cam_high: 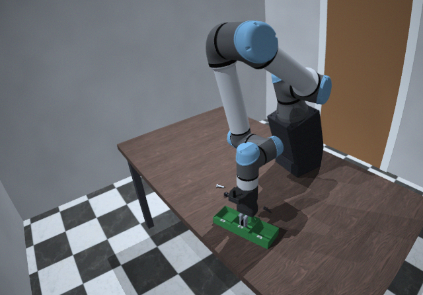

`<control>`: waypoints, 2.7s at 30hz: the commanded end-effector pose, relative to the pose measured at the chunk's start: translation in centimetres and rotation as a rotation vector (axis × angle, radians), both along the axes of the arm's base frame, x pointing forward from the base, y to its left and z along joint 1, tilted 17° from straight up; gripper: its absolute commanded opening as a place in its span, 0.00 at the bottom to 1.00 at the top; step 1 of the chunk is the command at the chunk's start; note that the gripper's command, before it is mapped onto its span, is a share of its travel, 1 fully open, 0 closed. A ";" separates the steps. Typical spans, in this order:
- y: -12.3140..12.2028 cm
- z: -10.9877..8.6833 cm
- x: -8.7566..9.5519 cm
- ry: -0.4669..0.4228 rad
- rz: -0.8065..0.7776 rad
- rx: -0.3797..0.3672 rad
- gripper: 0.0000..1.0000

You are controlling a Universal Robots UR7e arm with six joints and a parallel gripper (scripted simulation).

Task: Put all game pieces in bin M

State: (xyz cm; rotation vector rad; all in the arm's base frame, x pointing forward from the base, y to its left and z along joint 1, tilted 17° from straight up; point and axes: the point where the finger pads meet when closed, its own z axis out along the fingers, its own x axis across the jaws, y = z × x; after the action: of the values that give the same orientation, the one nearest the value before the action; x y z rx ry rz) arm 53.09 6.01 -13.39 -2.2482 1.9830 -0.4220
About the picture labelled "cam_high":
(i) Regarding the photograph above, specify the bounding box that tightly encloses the green divided tray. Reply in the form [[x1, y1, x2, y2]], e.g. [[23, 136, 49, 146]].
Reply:
[[213, 206, 279, 249]]

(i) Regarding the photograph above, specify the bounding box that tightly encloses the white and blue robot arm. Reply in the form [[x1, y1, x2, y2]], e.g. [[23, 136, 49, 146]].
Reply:
[[206, 21, 332, 181]]

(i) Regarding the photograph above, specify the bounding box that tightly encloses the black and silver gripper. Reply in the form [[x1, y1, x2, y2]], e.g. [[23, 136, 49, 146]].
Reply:
[[229, 178, 258, 227]]

